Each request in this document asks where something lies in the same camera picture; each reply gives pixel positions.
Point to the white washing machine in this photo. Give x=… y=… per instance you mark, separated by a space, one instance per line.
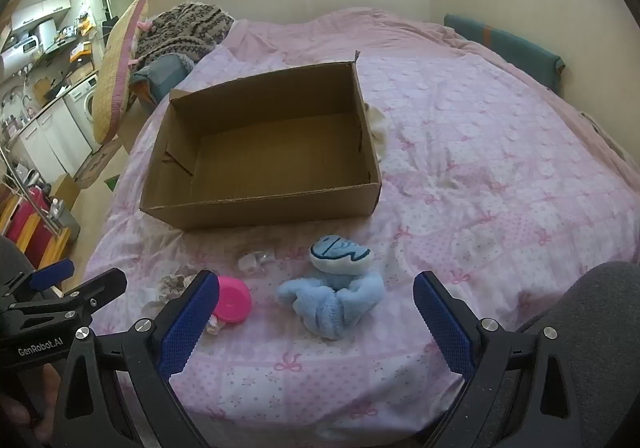
x=85 y=102

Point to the person's left hand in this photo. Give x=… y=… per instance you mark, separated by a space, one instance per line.
x=30 y=393

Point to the white kitchen base cabinets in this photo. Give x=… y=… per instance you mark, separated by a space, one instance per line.
x=55 y=137

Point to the person's left leg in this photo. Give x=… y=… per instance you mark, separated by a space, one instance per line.
x=12 y=253

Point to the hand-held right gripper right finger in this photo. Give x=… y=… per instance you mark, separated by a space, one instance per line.
x=445 y=323

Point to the patterned floor mat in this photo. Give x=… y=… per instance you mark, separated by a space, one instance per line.
x=97 y=165

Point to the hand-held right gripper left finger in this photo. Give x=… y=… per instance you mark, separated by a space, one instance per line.
x=190 y=323

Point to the pink soft toy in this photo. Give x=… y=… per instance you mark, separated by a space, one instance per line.
x=234 y=300

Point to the teal grey cushion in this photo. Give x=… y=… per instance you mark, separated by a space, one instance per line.
x=162 y=75

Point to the white microwave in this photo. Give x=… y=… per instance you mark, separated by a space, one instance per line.
x=22 y=46

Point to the metal railing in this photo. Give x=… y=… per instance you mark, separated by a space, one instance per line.
x=30 y=193

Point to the yellow pillow with pink trim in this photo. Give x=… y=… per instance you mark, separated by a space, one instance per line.
x=117 y=72

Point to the patterned knit blanket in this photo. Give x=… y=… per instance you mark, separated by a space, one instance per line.
x=185 y=30

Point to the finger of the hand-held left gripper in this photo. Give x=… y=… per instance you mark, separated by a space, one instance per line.
x=52 y=274
x=97 y=290

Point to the person's right leg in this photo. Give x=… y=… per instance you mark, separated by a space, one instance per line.
x=595 y=308

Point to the long teal cushion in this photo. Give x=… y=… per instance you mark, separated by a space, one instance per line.
x=505 y=45

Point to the white kitchen wall cabinets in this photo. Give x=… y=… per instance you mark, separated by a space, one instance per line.
x=40 y=11

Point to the white cylindrical appliance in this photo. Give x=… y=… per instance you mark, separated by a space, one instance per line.
x=47 y=32

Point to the clear plastic wrapper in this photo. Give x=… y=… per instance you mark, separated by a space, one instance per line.
x=256 y=260

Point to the light blue plush toy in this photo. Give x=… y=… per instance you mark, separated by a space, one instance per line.
x=340 y=300

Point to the beige fluffy scrunchie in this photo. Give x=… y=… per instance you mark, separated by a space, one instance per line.
x=172 y=285

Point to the red bag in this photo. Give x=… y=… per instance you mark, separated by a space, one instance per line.
x=22 y=223

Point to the brown cardboard box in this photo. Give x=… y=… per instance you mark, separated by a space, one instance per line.
x=280 y=147

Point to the person's leg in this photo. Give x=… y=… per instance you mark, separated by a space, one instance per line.
x=12 y=253
x=595 y=308

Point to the wooden rack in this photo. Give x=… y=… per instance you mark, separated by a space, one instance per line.
x=50 y=245

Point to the white tall cabinet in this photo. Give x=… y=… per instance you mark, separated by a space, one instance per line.
x=96 y=0

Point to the cream cloth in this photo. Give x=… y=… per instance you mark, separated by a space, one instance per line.
x=378 y=132

